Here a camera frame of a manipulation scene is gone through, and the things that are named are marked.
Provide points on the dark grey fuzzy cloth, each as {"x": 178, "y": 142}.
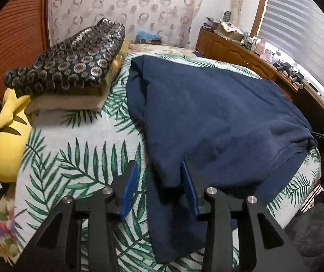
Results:
{"x": 314, "y": 229}

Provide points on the cluster of small bottles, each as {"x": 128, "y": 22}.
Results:
{"x": 249, "y": 41}

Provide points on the yellow plush toy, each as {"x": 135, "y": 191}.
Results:
{"x": 7, "y": 138}

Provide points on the long wooden cabinet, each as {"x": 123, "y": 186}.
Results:
{"x": 235, "y": 53}

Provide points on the palm leaf blanket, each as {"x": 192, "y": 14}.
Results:
{"x": 74, "y": 136}

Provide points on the cardboard box with blue bags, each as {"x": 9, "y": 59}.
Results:
{"x": 149, "y": 38}

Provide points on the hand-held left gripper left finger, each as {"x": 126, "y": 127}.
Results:
{"x": 130, "y": 187}

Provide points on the patterned cloth pile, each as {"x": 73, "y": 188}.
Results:
{"x": 213, "y": 23}

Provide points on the pastel floral cloth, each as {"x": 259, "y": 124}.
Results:
{"x": 4, "y": 229}

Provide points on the sheer circle-patterned curtain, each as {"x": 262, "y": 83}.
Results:
{"x": 128, "y": 8}

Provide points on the navy blue printed t-shirt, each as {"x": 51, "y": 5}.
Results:
{"x": 207, "y": 119}

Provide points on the floral bedspread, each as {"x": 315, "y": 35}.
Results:
{"x": 164, "y": 49}

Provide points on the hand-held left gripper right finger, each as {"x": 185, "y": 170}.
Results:
{"x": 190, "y": 192}

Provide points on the red white striped cloth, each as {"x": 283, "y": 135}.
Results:
{"x": 313, "y": 198}

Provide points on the pink bottle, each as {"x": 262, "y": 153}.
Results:
{"x": 261, "y": 46}

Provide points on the small grey round fan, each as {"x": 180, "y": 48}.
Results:
{"x": 227, "y": 17}

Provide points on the black circle-patterned folded garment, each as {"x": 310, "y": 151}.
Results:
{"x": 74, "y": 59}

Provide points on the spare black hand-held gripper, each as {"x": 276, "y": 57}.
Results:
{"x": 296, "y": 78}
{"x": 283, "y": 65}

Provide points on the grey striped window blind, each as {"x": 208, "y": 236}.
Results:
{"x": 300, "y": 34}

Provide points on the wooden louvered wardrobe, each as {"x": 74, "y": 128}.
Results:
{"x": 12, "y": 34}

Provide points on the open cardboard box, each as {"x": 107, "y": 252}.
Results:
{"x": 231, "y": 31}

